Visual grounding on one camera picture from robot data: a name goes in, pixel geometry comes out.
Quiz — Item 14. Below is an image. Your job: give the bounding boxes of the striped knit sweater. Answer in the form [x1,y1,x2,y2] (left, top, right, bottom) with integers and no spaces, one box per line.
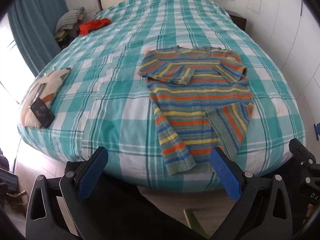
[138,45,255,176]

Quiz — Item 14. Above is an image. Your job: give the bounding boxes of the teal curtain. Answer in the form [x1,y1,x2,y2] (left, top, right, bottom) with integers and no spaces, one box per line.
[7,0,69,73]

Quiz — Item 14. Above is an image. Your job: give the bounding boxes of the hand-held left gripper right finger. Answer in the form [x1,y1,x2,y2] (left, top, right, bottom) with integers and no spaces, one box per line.
[209,147,293,240]

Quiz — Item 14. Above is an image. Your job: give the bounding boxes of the orange cloth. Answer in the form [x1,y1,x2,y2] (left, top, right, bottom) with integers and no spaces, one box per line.
[78,18,112,35]

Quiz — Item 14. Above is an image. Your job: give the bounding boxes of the dark wooden nightstand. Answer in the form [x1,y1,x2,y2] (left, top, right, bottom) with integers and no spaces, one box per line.
[226,9,248,32]

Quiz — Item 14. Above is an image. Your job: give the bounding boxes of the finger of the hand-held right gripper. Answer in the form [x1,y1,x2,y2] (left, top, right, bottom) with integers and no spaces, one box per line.
[288,137,317,172]

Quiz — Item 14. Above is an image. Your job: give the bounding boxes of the teal checked bed blanket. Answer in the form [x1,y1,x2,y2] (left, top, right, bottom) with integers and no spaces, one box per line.
[17,0,307,188]

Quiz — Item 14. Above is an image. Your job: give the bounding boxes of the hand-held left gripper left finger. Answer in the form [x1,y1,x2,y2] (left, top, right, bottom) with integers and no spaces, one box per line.
[25,146,109,240]

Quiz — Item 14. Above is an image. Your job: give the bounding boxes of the grey striped cloth pile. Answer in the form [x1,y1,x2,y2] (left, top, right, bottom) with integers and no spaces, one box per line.
[55,6,87,33]

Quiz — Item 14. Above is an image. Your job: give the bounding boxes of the patterned cushion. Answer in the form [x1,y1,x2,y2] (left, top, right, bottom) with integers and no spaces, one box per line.
[19,67,73,128]

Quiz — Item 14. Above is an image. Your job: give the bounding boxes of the black smartphone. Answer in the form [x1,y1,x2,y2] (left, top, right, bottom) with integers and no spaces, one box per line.
[30,98,55,128]

